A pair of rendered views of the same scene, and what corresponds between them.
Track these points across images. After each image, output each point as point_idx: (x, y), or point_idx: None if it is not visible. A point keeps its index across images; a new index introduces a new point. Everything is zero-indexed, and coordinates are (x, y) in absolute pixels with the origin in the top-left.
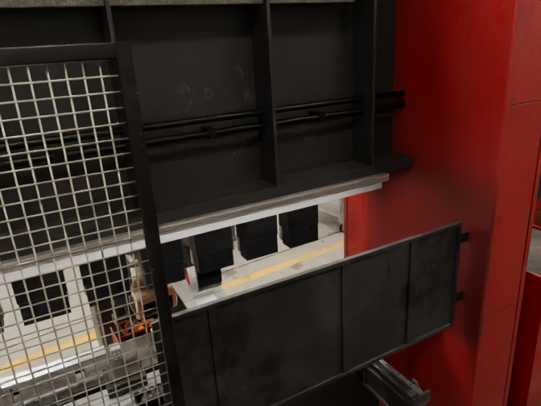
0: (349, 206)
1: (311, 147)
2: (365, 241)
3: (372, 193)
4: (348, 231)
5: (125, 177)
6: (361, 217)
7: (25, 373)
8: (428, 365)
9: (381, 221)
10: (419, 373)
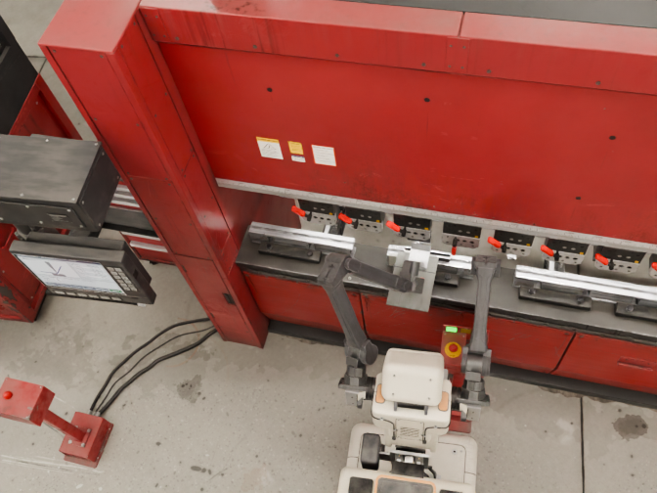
0: (215, 237)
1: None
2: (232, 231)
3: (222, 189)
4: (222, 255)
5: None
6: (223, 224)
7: (579, 283)
8: (276, 204)
9: (233, 193)
10: (276, 220)
